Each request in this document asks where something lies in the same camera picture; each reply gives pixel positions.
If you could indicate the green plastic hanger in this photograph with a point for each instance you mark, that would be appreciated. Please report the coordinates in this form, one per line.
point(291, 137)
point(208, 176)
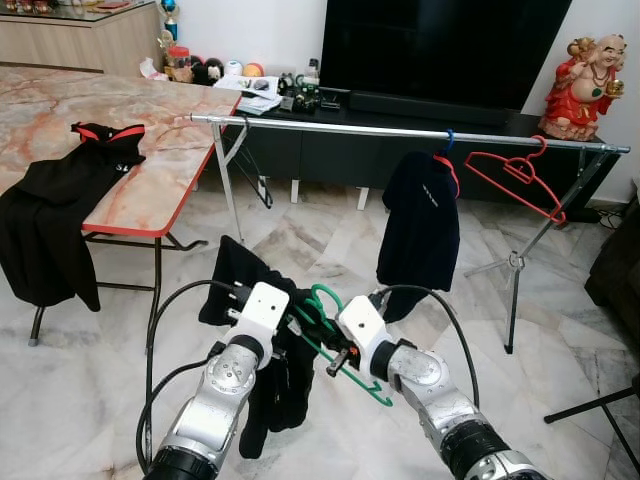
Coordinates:
point(325, 300)

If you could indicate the plain black shirt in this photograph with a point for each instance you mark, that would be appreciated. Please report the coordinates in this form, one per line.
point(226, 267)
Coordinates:
point(280, 390)

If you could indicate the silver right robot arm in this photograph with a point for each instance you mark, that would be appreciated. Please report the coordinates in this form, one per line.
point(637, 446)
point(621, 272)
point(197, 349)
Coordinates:
point(450, 410)

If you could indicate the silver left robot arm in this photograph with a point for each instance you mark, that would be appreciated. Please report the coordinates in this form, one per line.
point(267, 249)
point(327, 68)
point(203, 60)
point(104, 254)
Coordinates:
point(215, 400)

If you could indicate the blue plastic hanger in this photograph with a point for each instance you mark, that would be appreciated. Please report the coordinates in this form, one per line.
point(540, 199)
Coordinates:
point(450, 140)

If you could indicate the red plastic hanger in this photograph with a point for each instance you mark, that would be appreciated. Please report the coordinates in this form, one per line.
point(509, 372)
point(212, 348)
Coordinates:
point(519, 170)

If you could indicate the navy shirt with red collar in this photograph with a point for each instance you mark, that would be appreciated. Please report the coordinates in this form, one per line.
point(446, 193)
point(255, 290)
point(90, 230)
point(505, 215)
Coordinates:
point(420, 230)

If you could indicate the black TV cabinet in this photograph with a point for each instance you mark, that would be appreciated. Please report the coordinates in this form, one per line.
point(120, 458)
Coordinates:
point(400, 160)

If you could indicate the metal clothes rack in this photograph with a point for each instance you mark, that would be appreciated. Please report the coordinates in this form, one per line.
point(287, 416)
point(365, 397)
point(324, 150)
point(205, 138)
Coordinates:
point(350, 129)

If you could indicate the black metal stand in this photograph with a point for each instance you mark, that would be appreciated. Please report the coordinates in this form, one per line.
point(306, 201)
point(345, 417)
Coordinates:
point(600, 400)

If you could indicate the black soundbar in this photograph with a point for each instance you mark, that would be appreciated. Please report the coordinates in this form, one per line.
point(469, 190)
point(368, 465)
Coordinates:
point(420, 108)

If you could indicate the black desk gadget cluster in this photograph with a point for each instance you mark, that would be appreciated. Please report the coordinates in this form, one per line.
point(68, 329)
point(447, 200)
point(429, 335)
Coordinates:
point(300, 98)

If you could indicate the stack of white papers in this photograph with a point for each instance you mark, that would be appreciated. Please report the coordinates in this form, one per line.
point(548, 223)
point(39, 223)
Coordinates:
point(248, 92)

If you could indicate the dark brown sofa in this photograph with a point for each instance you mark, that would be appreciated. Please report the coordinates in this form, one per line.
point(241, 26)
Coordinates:
point(615, 270)

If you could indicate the clear plastic bottle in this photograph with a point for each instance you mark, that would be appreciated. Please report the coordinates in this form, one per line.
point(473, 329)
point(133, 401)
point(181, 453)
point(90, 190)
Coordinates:
point(313, 70)

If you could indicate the orange plush ball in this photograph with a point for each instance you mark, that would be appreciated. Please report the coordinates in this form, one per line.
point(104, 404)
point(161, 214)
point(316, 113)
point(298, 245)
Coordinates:
point(254, 69)

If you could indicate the white blue plush ball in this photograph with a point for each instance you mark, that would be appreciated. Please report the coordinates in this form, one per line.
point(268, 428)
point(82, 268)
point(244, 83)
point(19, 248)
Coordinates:
point(234, 68)

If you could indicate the black shirt with red collar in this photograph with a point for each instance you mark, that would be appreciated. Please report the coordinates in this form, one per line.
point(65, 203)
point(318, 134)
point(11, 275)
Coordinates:
point(60, 220)

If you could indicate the black white plush ball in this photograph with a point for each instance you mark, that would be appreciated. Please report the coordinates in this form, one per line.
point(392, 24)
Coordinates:
point(214, 70)

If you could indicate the black red plush ball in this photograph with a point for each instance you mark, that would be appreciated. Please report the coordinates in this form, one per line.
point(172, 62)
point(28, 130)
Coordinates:
point(198, 71)

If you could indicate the black flat television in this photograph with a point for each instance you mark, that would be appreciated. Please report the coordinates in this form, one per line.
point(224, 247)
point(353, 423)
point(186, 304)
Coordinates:
point(445, 50)

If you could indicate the marble table with red edge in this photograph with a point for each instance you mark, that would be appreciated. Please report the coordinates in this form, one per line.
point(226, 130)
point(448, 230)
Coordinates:
point(100, 130)

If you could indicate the jar with red lid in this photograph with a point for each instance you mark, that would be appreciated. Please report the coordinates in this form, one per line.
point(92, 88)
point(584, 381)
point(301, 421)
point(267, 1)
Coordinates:
point(179, 65)

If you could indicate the pink tissue pack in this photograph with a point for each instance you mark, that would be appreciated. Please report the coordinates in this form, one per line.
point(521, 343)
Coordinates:
point(152, 68)

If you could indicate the red laughing Buddha statue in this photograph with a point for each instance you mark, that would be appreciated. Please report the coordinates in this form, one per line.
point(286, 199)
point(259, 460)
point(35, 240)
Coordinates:
point(580, 95)

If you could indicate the blue gold trophy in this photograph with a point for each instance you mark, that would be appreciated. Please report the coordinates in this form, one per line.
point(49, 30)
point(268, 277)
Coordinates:
point(169, 20)

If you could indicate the light wooden sideboard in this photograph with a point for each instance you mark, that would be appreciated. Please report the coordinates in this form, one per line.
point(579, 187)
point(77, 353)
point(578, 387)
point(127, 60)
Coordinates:
point(70, 40)

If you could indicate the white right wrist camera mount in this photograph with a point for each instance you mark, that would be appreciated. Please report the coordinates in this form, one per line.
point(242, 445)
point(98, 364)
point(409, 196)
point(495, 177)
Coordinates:
point(362, 325)

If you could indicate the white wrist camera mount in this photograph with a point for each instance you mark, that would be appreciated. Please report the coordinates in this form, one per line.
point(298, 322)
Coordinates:
point(362, 325)
point(262, 310)

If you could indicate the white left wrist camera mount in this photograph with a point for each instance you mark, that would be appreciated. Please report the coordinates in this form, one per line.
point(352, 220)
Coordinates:
point(262, 310)

